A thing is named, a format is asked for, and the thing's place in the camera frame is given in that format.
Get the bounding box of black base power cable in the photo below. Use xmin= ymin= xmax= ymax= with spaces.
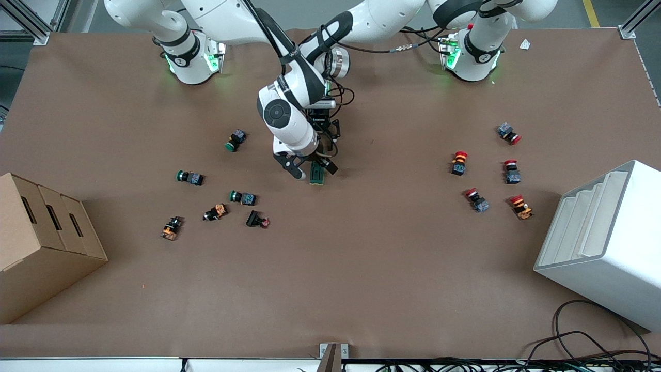
xmin=351 ymin=25 xmax=450 ymax=55

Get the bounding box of looped black cable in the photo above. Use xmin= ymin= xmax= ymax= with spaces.
xmin=527 ymin=300 xmax=654 ymax=362

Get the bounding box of red button orange body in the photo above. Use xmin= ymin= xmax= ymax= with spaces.
xmin=510 ymin=194 xmax=533 ymax=221

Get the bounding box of black cable bundle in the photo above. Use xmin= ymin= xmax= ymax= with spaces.
xmin=356 ymin=356 xmax=661 ymax=372

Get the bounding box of aluminium frame profile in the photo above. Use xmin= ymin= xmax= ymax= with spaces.
xmin=0 ymin=0 xmax=70 ymax=46
xmin=619 ymin=0 xmax=661 ymax=40

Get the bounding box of grey metal bracket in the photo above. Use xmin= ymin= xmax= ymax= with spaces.
xmin=319 ymin=343 xmax=349 ymax=372

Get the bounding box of white stepped rack box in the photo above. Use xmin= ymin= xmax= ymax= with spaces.
xmin=533 ymin=160 xmax=661 ymax=332

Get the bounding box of brown cardboard box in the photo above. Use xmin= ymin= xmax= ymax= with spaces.
xmin=0 ymin=173 xmax=109 ymax=325

